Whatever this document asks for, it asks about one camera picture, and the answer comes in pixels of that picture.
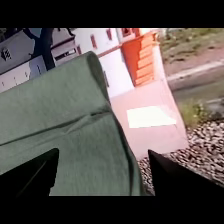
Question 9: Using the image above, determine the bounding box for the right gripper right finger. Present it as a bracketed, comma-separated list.
[147, 148, 224, 197]

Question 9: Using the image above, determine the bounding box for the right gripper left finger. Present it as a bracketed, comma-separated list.
[0, 147, 61, 197]

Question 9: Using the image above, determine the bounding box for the green garment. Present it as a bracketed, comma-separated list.
[0, 50, 148, 197]

